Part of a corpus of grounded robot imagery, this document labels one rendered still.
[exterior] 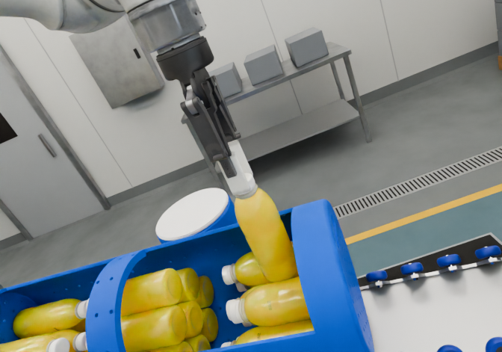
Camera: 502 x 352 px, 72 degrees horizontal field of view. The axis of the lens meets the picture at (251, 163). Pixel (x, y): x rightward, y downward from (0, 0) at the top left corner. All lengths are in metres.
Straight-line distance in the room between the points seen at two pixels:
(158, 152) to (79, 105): 1.01
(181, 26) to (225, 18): 3.44
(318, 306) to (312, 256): 0.07
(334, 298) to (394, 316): 0.29
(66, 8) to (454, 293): 0.84
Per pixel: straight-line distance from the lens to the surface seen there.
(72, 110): 4.45
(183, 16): 0.47
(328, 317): 0.56
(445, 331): 0.80
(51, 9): 0.57
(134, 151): 4.39
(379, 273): 0.83
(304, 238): 0.57
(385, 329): 0.81
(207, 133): 0.47
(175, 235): 1.16
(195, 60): 0.47
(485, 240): 2.08
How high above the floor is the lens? 1.58
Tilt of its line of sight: 24 degrees down
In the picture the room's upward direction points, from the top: 25 degrees counter-clockwise
